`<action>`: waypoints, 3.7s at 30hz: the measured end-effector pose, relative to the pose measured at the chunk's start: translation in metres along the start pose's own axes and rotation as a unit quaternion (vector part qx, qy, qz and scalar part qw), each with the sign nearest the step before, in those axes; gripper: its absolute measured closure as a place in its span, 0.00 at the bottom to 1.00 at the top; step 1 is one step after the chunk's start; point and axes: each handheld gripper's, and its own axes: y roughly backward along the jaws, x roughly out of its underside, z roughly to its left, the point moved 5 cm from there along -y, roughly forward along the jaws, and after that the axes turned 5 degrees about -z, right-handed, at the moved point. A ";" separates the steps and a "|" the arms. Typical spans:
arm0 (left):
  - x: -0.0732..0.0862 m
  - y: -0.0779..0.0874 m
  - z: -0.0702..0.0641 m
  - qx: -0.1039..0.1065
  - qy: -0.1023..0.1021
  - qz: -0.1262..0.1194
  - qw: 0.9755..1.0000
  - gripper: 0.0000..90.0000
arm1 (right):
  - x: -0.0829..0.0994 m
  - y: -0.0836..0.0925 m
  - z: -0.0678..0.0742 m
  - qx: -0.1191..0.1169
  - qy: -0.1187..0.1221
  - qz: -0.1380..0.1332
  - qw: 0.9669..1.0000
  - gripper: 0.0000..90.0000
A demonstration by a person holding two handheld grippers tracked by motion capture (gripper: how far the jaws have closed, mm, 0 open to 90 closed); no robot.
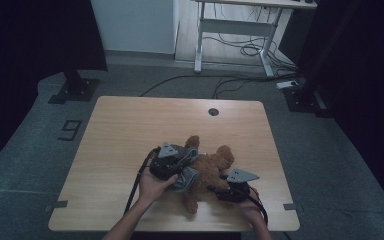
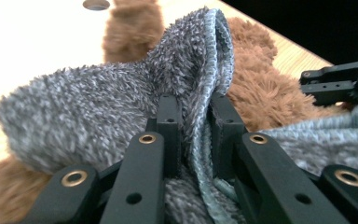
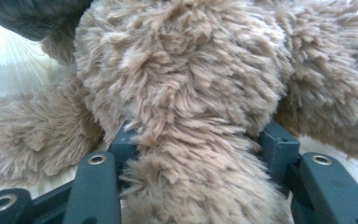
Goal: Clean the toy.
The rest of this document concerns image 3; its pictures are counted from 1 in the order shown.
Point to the brown plush teddy bear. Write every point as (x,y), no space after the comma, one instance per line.
(183,77)

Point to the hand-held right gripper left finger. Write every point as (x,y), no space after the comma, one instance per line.
(125,143)

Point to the grey fuzzy cloth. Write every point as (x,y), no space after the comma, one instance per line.
(28,15)

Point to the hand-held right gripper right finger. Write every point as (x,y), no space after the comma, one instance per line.
(278,151)

